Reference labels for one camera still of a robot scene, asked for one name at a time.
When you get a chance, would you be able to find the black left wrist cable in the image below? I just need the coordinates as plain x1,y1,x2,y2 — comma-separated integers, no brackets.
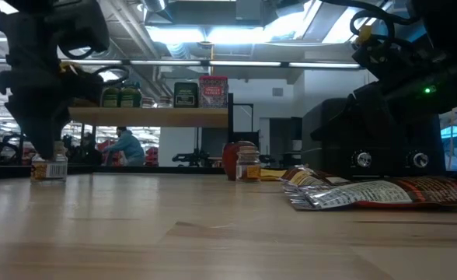
57,40,131,86

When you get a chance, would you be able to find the brown foil spice packet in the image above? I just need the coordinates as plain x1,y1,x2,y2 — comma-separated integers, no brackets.
281,165,350,187
286,175,457,212

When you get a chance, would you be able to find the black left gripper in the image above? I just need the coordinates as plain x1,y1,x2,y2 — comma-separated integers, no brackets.
0,58,105,160

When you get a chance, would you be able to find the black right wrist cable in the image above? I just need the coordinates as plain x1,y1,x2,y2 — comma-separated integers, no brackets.
319,0,422,44

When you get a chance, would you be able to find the green black pepper tin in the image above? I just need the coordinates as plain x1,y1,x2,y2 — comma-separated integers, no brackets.
173,81,199,109

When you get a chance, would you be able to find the blue lit monitor screen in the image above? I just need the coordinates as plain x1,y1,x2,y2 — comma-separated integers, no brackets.
440,124,457,141

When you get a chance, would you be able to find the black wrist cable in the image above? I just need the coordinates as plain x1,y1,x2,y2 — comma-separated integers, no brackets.
57,40,131,86
319,0,422,44

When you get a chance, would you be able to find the grey overhead crossbar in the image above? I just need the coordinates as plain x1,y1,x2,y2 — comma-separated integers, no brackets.
0,58,364,71

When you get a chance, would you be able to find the red background cart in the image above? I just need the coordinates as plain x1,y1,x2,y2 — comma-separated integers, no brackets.
96,139,159,167

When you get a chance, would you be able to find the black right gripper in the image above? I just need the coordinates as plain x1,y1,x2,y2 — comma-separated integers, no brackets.
309,34,457,142

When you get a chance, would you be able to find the red lid patterned spice tin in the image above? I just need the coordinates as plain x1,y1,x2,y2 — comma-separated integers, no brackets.
197,75,229,109

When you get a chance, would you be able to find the person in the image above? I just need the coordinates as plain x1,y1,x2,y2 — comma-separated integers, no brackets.
103,126,146,167

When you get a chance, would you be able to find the yellow cloth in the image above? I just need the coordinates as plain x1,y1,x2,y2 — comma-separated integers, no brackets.
260,168,288,182

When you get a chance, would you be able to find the black toaster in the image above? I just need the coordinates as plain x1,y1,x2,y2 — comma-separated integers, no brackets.
301,96,447,180

